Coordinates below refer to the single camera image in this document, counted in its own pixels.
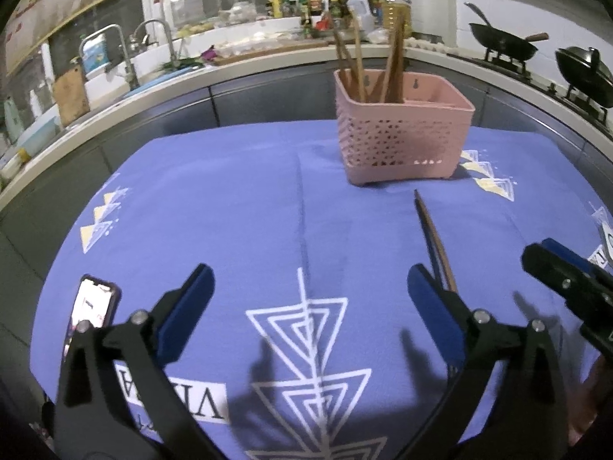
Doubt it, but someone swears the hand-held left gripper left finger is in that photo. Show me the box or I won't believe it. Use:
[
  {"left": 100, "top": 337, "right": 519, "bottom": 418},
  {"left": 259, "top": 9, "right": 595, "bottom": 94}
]
[{"left": 54, "top": 263, "right": 226, "bottom": 460}]

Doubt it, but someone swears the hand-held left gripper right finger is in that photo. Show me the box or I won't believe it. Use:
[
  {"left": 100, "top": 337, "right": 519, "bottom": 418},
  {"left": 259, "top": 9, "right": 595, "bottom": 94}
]
[{"left": 397, "top": 264, "right": 569, "bottom": 460}]

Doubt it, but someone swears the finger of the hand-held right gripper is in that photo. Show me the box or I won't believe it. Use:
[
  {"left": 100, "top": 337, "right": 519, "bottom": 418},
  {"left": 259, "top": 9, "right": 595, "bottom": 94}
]
[
  {"left": 579, "top": 316, "right": 613, "bottom": 361},
  {"left": 522, "top": 238, "right": 613, "bottom": 319}
]

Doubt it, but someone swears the pink plastic utensil basket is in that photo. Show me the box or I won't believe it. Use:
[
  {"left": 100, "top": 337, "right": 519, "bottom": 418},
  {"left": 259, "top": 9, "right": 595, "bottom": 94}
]
[{"left": 334, "top": 68, "right": 476, "bottom": 187}]

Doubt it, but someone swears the person's right hand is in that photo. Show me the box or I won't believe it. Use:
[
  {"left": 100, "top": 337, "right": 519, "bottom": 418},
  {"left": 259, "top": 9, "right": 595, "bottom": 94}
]
[{"left": 567, "top": 359, "right": 610, "bottom": 447}]

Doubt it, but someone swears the black smartphone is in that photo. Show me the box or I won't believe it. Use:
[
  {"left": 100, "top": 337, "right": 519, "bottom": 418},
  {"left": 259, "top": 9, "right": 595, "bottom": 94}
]
[{"left": 61, "top": 275, "right": 121, "bottom": 366}]

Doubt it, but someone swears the blue patterned tablecloth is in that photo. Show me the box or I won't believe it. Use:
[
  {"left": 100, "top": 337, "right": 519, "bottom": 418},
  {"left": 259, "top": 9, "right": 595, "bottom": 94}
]
[{"left": 29, "top": 120, "right": 613, "bottom": 460}]

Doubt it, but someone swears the black wok with lid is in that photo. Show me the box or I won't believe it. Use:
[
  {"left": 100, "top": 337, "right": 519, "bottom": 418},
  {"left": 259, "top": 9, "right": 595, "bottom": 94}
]
[{"left": 554, "top": 46, "right": 613, "bottom": 109}]

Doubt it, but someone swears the gas stove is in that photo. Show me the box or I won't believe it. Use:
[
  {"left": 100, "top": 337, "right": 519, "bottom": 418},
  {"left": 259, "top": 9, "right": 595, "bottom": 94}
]
[{"left": 483, "top": 42, "right": 613, "bottom": 126}]

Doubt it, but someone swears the pale plastic tub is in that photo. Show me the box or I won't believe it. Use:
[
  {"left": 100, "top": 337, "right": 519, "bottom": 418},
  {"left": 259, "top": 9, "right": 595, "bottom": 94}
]
[{"left": 8, "top": 104, "right": 61, "bottom": 155}]

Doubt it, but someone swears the small wooden cutting board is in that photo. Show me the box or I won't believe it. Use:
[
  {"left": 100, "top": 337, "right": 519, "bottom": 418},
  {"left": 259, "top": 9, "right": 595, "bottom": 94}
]
[{"left": 51, "top": 64, "right": 92, "bottom": 126}]

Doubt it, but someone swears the steel sink faucet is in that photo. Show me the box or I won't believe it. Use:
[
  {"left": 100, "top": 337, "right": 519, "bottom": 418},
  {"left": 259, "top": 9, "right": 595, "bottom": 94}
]
[
  {"left": 130, "top": 18, "right": 181, "bottom": 71},
  {"left": 77, "top": 24, "right": 141, "bottom": 91}
]

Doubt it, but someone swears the tray of eggs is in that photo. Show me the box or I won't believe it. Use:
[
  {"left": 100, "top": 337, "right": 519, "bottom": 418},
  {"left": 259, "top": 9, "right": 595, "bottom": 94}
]
[{"left": 407, "top": 35, "right": 457, "bottom": 54}]

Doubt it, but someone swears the blue and white packet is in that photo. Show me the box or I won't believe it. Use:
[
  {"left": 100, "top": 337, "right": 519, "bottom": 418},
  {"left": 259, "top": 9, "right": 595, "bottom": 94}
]
[{"left": 81, "top": 38, "right": 109, "bottom": 76}]

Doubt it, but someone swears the long wooden board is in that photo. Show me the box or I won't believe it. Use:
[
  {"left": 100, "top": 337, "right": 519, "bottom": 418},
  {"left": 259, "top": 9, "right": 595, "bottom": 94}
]
[{"left": 210, "top": 38, "right": 332, "bottom": 66}]

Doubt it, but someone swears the yellow cooking oil bottle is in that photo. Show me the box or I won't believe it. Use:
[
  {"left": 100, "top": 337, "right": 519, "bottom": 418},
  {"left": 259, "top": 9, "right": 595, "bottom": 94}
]
[{"left": 380, "top": 0, "right": 414, "bottom": 42}]

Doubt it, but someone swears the white plastic jug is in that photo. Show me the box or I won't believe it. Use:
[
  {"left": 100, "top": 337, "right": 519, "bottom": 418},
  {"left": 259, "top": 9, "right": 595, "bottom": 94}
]
[{"left": 345, "top": 0, "right": 375, "bottom": 35}]

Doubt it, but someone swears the row of condiment bottles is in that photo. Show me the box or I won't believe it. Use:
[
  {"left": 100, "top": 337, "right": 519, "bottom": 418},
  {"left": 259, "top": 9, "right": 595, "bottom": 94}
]
[{"left": 266, "top": 0, "right": 348, "bottom": 35}]

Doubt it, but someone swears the black wok with wooden handle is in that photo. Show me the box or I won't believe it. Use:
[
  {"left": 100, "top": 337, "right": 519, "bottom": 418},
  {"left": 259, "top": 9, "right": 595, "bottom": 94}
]
[{"left": 464, "top": 2, "right": 550, "bottom": 61}]

